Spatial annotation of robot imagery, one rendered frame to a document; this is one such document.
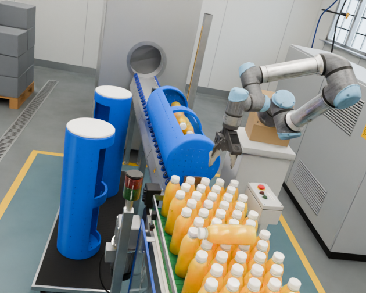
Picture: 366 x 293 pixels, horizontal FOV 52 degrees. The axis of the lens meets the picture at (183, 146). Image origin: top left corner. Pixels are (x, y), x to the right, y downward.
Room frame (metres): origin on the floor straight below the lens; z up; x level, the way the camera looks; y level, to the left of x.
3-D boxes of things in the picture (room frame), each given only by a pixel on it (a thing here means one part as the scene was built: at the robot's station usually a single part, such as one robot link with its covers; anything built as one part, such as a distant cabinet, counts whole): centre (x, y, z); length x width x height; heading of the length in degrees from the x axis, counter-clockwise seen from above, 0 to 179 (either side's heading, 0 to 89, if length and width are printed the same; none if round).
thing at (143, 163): (2.65, 0.28, 0.31); 0.06 x 0.06 x 0.63; 17
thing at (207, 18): (3.18, 0.03, 0.85); 0.06 x 0.06 x 1.70; 17
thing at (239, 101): (1.52, -0.18, 1.51); 0.09 x 0.08 x 0.11; 121
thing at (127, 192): (1.19, 0.15, 1.18); 0.06 x 0.06 x 0.05
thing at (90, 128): (2.01, 0.55, 1.03); 0.28 x 0.28 x 0.01
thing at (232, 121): (1.52, -0.18, 1.43); 0.08 x 0.08 x 0.05
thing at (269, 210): (1.55, -0.42, 1.05); 0.20 x 0.10 x 0.10; 17
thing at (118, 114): (2.75, 0.61, 0.59); 0.28 x 0.28 x 0.88
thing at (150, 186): (1.56, 0.09, 0.95); 0.10 x 0.07 x 0.10; 107
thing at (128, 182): (1.19, 0.15, 1.23); 0.06 x 0.06 x 0.04
